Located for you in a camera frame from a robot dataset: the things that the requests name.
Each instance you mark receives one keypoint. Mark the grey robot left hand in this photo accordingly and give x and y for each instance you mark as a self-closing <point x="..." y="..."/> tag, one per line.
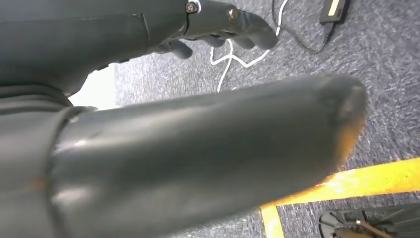
<point x="183" y="154"/>

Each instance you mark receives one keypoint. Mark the yellow floor tape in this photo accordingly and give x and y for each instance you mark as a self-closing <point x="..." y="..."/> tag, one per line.
<point x="361" y="182"/>

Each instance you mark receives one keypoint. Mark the black machine base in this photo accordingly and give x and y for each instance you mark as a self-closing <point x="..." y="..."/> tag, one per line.
<point x="370" y="223"/>

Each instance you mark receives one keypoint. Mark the floor socket box with label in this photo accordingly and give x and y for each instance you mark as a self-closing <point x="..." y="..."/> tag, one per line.
<point x="334" y="10"/>

